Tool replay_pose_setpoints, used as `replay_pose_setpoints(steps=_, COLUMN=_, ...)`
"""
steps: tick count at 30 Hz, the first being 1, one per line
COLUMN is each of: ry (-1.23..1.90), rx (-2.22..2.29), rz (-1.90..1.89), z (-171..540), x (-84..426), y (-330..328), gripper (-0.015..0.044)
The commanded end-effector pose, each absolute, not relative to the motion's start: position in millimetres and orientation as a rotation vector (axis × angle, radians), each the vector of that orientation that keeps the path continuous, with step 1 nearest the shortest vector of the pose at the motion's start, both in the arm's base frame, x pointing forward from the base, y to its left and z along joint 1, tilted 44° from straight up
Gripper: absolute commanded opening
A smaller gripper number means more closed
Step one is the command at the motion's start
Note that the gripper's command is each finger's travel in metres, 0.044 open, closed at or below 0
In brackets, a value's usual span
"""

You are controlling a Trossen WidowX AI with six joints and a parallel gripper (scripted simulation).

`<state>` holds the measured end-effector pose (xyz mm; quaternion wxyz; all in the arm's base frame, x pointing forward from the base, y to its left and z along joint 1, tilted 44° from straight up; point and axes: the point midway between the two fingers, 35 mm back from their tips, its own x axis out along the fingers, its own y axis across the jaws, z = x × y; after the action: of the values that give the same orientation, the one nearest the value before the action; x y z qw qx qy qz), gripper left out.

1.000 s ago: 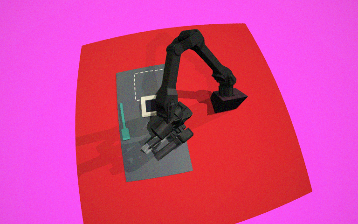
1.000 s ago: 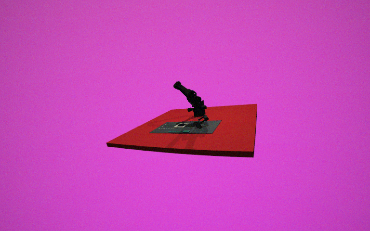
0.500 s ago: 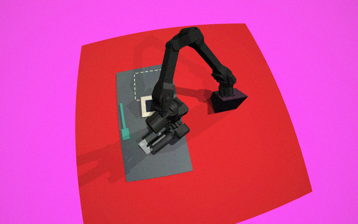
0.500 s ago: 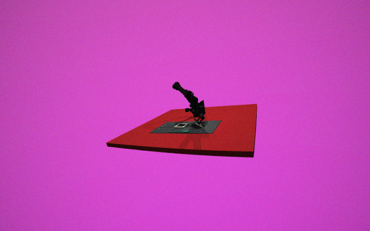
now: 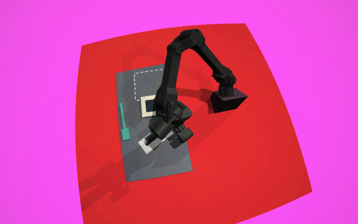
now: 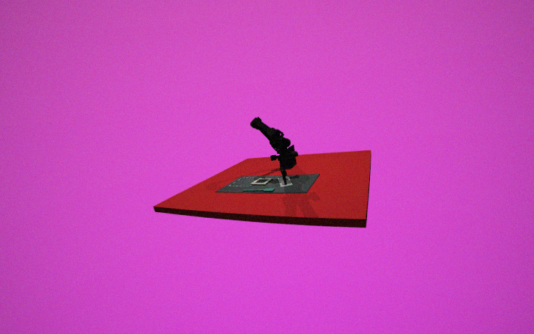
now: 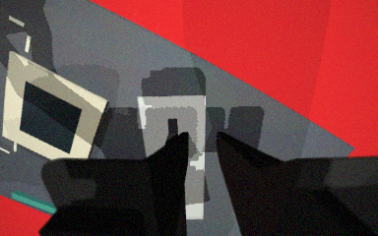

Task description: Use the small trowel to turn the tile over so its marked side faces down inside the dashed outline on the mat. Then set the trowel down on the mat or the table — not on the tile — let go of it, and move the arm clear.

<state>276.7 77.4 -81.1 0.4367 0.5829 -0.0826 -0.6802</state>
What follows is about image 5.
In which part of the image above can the grey rectangular mat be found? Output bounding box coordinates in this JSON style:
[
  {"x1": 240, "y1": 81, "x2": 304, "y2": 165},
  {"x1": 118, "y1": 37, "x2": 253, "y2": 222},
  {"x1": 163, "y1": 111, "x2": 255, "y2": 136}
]
[{"x1": 116, "y1": 64, "x2": 193, "y2": 182}]

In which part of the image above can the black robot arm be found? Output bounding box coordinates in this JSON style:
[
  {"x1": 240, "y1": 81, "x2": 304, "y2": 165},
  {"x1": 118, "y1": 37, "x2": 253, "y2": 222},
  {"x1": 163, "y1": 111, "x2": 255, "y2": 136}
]
[{"x1": 150, "y1": 28, "x2": 236, "y2": 140}]

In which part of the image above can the beige square tile with dark centre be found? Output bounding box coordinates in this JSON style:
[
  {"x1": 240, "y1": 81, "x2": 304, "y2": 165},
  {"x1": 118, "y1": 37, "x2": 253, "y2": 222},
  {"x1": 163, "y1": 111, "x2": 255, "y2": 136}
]
[{"x1": 141, "y1": 95, "x2": 156, "y2": 117}]

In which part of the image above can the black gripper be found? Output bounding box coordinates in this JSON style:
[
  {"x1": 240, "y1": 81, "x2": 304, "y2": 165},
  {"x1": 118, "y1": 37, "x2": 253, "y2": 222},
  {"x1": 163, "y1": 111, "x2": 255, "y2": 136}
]
[{"x1": 172, "y1": 117, "x2": 193, "y2": 143}]

